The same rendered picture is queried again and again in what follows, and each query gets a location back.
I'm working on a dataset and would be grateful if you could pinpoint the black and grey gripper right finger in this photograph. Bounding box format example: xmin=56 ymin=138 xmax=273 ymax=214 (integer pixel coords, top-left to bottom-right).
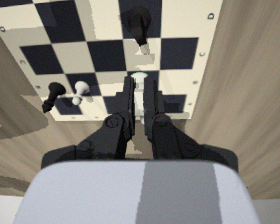
xmin=144 ymin=76 xmax=239 ymax=174

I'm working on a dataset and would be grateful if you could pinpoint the black and cream chessboard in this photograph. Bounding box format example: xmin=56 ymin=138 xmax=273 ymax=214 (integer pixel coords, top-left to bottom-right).
xmin=0 ymin=0 xmax=223 ymax=121

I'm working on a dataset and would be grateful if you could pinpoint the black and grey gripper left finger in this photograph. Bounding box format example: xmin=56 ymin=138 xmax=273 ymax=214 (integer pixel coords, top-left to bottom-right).
xmin=41 ymin=76 xmax=136 ymax=169

